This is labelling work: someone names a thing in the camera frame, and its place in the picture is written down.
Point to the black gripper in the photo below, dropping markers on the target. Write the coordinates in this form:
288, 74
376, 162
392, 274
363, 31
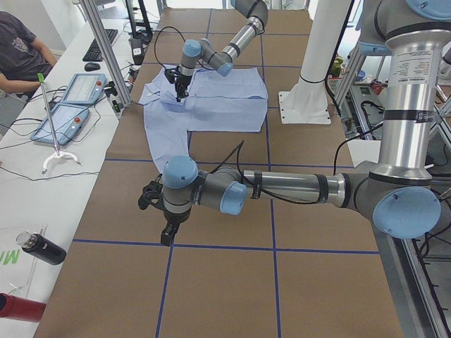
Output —
173, 220
182, 83

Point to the blue striped button shirt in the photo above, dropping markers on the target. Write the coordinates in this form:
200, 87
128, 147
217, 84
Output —
237, 102

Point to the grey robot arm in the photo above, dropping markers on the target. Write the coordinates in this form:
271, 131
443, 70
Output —
393, 193
256, 13

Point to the black computer mouse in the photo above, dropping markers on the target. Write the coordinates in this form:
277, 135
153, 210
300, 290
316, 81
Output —
91, 66

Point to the upper blue teach pendant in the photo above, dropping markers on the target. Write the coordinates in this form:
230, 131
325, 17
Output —
84, 89

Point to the blue teach pendant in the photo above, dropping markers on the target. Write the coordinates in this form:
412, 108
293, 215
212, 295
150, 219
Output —
68, 120
84, 89

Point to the lower blue teach pendant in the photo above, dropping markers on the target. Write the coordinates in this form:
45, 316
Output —
68, 120

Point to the black water bottle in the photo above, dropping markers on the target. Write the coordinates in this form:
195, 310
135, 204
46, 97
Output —
40, 247

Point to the seated person grey shirt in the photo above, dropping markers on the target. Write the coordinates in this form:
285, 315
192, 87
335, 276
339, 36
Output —
23, 57

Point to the red bottle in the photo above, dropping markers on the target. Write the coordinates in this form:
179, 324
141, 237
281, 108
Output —
17, 308

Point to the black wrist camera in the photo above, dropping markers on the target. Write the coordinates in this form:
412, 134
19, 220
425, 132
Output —
152, 195
171, 74

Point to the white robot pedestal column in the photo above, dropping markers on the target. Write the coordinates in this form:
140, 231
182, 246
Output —
307, 102

